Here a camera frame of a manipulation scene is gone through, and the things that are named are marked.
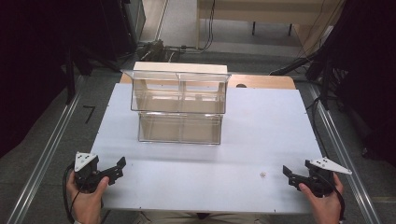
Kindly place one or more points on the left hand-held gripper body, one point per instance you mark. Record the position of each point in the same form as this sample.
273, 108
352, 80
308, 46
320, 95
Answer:
88, 177

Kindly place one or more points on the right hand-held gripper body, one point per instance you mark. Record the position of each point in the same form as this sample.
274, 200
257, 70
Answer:
320, 182

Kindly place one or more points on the person's left hand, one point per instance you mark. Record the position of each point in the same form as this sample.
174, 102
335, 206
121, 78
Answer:
87, 203

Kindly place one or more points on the person's right hand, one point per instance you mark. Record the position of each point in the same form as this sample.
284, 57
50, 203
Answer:
327, 208

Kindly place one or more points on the small white crumpled object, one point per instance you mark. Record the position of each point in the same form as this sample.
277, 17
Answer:
263, 174

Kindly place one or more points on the clear acrylic drawer organizer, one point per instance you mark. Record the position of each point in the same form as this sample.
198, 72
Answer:
179, 105

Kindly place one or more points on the black stand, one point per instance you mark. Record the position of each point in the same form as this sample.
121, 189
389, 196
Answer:
71, 74

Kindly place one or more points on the black curtain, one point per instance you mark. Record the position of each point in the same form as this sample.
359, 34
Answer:
31, 71
364, 77

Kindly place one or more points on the black cabinet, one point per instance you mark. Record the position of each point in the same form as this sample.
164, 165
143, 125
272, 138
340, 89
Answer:
123, 28

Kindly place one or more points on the beige wooden bench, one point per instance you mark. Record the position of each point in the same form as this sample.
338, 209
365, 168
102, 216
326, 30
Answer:
267, 14

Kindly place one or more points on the metal floor rail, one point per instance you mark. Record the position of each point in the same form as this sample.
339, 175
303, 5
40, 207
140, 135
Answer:
341, 149
43, 157

